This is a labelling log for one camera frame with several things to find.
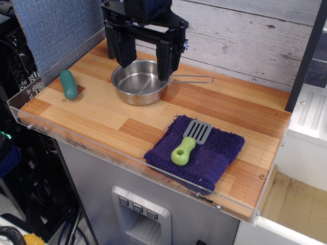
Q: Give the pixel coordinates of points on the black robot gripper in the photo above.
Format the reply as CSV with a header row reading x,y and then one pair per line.
x,y
155,19

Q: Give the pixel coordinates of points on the dark green pickle toy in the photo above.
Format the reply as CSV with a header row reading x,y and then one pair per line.
x,y
68,84

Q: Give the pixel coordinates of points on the purple knitted towel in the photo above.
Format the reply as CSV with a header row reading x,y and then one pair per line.
x,y
207,162

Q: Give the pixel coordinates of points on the stainless steel pan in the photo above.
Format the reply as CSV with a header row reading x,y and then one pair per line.
x,y
138,84

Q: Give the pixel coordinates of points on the blue fabric partition panel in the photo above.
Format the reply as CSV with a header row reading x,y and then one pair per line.
x,y
59,33

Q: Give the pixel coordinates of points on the black plastic crate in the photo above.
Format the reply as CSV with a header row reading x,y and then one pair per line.
x,y
21,62

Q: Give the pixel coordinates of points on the silver toy fridge cabinet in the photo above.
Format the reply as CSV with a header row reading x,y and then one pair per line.
x,y
123,207

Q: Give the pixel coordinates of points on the white toy sink unit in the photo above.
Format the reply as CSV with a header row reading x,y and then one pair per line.
x,y
294,203

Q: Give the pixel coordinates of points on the grey spatula green handle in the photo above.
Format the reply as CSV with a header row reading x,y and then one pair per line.
x,y
196,133

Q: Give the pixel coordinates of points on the clear acrylic guard rail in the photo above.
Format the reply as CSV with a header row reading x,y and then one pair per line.
x,y
99,123

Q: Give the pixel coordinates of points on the black right upright post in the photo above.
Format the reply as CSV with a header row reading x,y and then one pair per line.
x,y
307,57

